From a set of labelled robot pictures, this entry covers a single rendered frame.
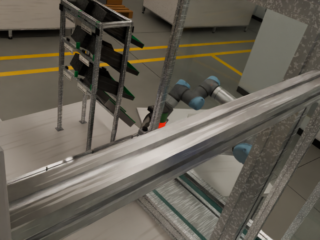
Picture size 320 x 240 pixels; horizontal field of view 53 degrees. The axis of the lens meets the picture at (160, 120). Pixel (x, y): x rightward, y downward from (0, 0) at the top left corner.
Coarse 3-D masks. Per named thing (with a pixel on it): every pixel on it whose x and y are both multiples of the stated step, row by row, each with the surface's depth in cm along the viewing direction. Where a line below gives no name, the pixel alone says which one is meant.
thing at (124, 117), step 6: (102, 90) 185; (102, 96) 188; (108, 96) 190; (102, 102) 177; (108, 102) 176; (114, 102) 196; (108, 108) 179; (114, 108) 181; (120, 108) 201; (120, 114) 186; (126, 114) 189; (126, 120) 192; (132, 120) 195
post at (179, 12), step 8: (184, 0) 110; (176, 8) 113; (184, 8) 112; (176, 16) 114; (176, 24) 116; (176, 32) 116; (176, 40) 118; (168, 48) 121; (168, 56) 123; (168, 64) 124; (168, 72) 125; (160, 80) 129; (160, 88) 130; (160, 96) 132; (160, 104) 133; (152, 120) 140; (152, 128) 141
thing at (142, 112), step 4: (136, 108) 242; (140, 108) 242; (144, 108) 243; (140, 112) 237; (144, 112) 238; (148, 112) 239; (140, 116) 233; (144, 116) 234; (140, 120) 229; (148, 128) 222
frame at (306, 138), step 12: (252, 0) 92; (264, 0) 90; (288, 12) 86; (312, 120) 89; (312, 132) 89; (300, 144) 93; (300, 156) 94; (288, 168) 98; (276, 180) 102; (288, 180) 100; (276, 192) 103; (264, 204) 108; (264, 216) 109; (252, 228) 114
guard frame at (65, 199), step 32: (256, 96) 35; (288, 96) 36; (160, 128) 26; (192, 128) 27; (224, 128) 28; (256, 128) 33; (96, 160) 21; (128, 160) 22; (160, 160) 23; (192, 160) 26; (32, 192) 18; (64, 192) 19; (96, 192) 19; (128, 192) 22; (32, 224) 17; (64, 224) 19
